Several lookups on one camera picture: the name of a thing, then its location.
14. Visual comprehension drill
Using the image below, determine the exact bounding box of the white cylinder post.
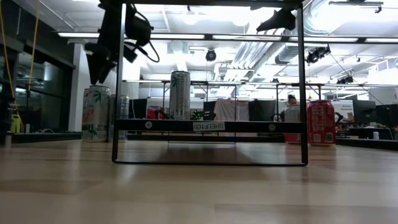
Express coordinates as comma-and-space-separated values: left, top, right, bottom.
3, 131, 13, 149

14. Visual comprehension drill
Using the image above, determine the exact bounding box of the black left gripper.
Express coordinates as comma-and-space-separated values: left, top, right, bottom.
83, 40, 125, 85

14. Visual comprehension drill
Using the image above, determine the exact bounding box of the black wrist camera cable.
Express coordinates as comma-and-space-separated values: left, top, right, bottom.
124, 29, 160, 63

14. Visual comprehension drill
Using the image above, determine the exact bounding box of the yellow plastic container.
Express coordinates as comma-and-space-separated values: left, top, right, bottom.
10, 113, 23, 134

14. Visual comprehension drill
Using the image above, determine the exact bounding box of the white sign board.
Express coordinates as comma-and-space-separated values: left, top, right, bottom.
331, 100, 354, 123

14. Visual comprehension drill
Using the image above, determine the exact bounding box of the silver ventilation duct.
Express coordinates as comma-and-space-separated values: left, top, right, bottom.
273, 0, 346, 65

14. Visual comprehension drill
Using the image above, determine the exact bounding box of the red cola can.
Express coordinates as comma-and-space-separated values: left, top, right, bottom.
307, 100, 336, 146

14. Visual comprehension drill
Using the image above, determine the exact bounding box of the wooden shelf with black frame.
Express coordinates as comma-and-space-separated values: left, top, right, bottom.
111, 0, 309, 167

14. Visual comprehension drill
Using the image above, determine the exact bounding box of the black ceiling spotlight cluster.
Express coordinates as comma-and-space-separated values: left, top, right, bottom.
305, 45, 332, 65
335, 75, 355, 85

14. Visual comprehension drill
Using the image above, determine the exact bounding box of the white dotted cloth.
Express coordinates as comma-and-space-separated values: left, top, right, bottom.
213, 98, 250, 122

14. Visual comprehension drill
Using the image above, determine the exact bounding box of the yellow hanging cord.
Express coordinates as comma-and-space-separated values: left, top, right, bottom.
27, 0, 42, 93
0, 0, 17, 108

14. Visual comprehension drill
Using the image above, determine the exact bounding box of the black table frame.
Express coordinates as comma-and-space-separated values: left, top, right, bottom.
11, 131, 398, 152

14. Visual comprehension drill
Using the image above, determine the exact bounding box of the black partition panel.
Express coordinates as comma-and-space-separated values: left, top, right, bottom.
248, 99, 277, 122

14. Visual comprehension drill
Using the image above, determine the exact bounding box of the red and white box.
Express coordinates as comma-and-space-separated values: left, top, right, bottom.
146, 105, 170, 120

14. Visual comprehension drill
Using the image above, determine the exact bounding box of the dark ceiling rail fixture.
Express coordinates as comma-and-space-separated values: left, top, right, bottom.
328, 0, 385, 14

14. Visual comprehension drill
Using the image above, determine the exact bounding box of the black computer monitor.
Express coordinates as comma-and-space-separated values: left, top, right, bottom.
352, 99, 377, 124
375, 104, 398, 128
128, 98, 148, 120

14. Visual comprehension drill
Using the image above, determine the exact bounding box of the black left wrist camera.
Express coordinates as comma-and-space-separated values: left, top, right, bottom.
124, 3, 155, 47

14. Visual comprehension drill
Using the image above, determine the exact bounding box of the blue silver energy drink can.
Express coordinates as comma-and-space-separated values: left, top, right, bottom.
108, 94, 131, 142

